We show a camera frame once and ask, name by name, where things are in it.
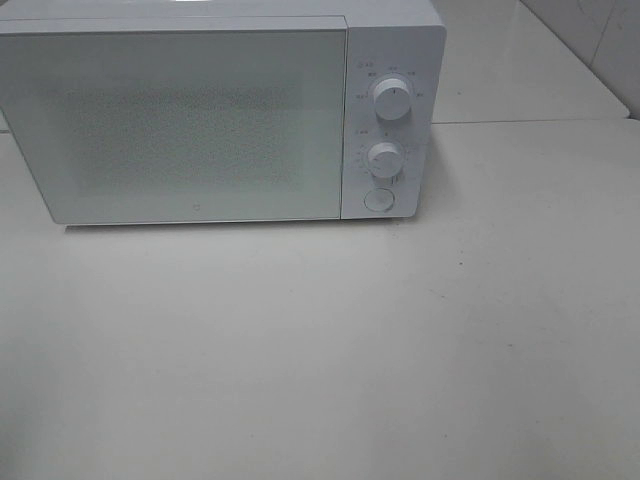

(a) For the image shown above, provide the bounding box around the white microwave door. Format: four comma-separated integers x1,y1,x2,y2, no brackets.
1,16,348,226

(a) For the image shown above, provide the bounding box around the white microwave oven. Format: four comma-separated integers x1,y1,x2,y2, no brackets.
1,1,447,220

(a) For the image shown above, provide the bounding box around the white microwave knob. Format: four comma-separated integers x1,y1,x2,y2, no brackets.
370,74,413,121
366,142,405,179

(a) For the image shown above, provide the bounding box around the round microwave door button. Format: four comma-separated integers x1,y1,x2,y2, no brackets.
364,188,395,213

